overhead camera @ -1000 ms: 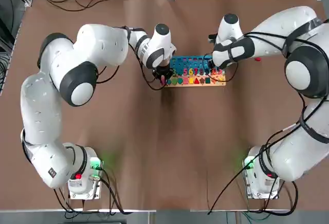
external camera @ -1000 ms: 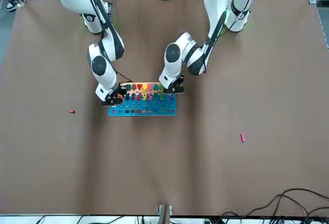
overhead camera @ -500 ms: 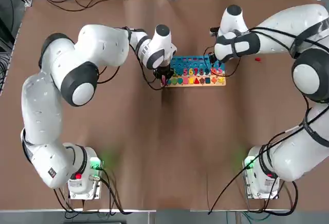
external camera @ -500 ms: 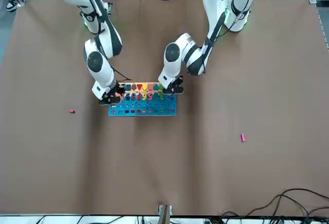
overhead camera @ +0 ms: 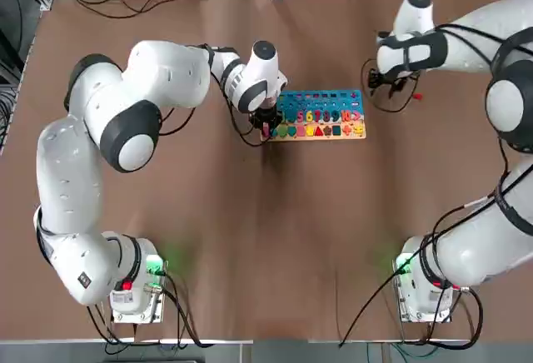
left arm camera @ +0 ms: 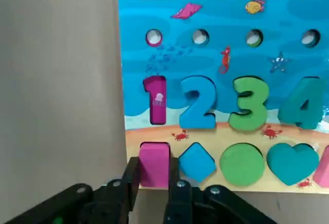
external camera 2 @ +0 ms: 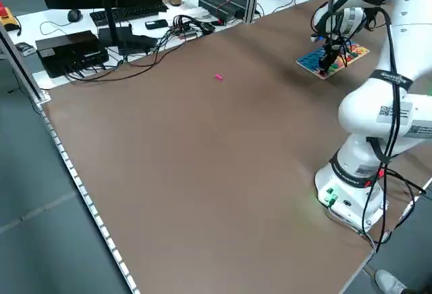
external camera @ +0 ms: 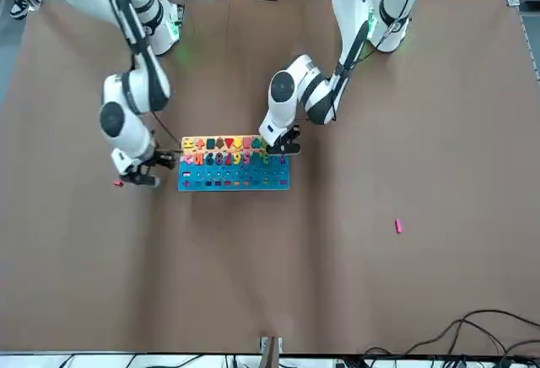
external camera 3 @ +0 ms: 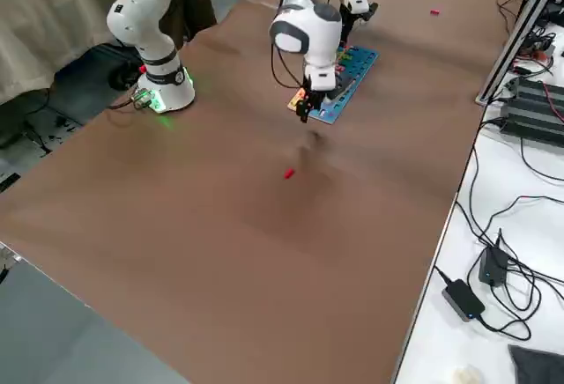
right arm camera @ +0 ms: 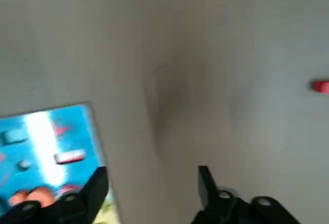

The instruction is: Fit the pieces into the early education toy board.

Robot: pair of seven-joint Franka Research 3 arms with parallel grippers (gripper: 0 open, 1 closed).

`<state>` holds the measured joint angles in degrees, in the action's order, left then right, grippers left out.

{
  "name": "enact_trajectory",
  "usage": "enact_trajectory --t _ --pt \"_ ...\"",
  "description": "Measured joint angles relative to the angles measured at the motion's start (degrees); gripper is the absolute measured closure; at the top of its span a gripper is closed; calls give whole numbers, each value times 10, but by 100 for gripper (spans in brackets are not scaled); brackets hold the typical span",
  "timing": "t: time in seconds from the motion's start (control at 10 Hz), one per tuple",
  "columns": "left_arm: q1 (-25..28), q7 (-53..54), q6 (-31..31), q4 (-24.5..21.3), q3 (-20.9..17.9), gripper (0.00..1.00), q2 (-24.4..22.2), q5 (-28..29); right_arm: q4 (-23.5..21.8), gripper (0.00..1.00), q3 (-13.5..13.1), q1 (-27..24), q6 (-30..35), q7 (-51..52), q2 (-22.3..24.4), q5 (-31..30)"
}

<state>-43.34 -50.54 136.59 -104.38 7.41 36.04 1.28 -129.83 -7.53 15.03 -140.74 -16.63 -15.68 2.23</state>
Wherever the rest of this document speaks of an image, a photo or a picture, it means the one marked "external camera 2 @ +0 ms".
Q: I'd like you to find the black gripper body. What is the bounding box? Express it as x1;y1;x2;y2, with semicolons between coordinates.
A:
320;42;340;64

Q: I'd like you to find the person's foot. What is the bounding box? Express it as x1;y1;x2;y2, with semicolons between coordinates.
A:
374;268;408;294

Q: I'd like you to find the usb hub with cables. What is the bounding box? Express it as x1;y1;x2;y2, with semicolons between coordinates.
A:
173;24;217;40

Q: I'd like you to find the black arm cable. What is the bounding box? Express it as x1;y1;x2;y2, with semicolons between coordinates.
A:
362;5;411;237

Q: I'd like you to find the blue wooden toy board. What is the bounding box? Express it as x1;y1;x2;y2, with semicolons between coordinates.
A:
296;42;371;80

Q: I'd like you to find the red emergency stop button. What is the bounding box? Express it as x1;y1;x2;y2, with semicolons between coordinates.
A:
0;2;22;32

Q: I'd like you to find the dark power supply box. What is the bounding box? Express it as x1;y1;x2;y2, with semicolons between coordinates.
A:
198;0;250;24

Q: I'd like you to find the aluminium frame profile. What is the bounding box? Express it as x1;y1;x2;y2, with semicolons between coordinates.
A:
0;22;52;103

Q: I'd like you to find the black monitor stand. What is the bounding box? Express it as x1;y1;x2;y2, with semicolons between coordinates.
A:
95;0;159;56

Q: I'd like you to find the small grey device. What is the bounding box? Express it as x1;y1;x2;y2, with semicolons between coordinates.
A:
15;42;36;56

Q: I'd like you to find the black keyboard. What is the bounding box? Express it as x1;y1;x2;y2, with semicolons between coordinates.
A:
89;3;169;27

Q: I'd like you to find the black device box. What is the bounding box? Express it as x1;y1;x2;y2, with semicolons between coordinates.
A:
34;30;109;79

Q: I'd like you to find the black phone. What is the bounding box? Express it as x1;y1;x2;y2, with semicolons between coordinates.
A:
144;19;169;30

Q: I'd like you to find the white desk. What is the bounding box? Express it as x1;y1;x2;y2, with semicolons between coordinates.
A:
0;0;358;89

